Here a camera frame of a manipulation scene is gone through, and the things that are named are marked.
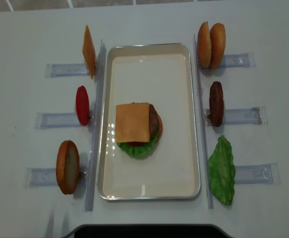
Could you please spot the orange cheese slice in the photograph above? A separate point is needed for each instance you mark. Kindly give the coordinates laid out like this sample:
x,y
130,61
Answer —
x,y
132,123
88,51

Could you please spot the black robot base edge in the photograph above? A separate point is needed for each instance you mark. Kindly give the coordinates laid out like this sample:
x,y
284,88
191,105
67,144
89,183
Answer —
x,y
149,231

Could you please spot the clear holder under tomato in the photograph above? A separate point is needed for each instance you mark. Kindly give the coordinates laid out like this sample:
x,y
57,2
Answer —
x,y
56,120

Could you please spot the standing red tomato slice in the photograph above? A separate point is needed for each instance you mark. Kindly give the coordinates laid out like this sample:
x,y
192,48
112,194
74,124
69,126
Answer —
x,y
82,105

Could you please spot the clear holder under cheese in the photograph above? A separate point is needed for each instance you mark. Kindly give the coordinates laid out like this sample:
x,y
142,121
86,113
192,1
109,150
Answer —
x,y
65,70

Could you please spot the green lettuce leaf on tray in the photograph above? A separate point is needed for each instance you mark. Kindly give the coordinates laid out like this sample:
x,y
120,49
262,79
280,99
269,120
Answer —
x,y
139,152

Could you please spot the red tomato slice on tray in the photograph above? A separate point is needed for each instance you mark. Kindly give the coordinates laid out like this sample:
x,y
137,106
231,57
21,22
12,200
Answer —
x,y
135,143

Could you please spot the standing orange cheese slice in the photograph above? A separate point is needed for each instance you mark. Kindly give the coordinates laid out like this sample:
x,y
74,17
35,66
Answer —
x,y
88,51

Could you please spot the brown meat patty on tray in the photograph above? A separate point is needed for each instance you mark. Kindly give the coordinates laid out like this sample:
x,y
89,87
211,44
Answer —
x,y
153,121

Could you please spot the standing green lettuce leaf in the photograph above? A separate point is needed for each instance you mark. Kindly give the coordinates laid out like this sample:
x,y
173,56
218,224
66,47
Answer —
x,y
222,172

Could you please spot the standing brown meat patty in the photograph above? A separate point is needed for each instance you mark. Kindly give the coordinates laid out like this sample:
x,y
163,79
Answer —
x,y
216,104

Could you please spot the clear holder under lettuce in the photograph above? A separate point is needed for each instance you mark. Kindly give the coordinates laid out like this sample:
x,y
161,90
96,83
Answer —
x,y
255,174

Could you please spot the clear holder under left bun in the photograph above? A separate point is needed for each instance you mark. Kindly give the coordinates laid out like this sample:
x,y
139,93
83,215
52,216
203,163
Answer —
x,y
35,177

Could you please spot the standing bun slice front left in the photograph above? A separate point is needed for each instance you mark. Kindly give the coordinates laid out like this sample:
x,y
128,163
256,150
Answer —
x,y
67,167

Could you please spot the bottom bun slice on tray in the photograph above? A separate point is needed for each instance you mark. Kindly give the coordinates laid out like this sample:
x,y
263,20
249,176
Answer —
x,y
160,127

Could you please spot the white rectangular serving tray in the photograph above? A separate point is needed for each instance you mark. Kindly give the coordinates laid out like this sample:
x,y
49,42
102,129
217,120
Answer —
x,y
159,75

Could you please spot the clear holder under patty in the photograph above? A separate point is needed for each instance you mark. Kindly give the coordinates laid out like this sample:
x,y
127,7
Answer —
x,y
255,115

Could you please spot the sesame bun top outer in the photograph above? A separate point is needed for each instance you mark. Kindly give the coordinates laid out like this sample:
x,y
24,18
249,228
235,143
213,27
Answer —
x,y
204,46

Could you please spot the sesame bun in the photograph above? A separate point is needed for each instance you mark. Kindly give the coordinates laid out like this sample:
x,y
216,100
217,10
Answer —
x,y
204,46
218,41

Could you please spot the sesame bun top inner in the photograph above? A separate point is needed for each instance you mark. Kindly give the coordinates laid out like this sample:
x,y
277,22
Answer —
x,y
218,41

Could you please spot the clear holder under buns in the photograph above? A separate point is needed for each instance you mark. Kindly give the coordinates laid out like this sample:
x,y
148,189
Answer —
x,y
238,60

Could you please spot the clear left rail strip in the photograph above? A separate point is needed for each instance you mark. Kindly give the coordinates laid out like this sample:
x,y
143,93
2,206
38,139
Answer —
x,y
96,126

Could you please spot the clear rail strip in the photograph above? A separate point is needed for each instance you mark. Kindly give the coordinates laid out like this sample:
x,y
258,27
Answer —
x,y
203,127
96,126

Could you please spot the clear right rail strip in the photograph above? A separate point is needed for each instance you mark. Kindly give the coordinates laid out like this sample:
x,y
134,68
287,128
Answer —
x,y
203,127

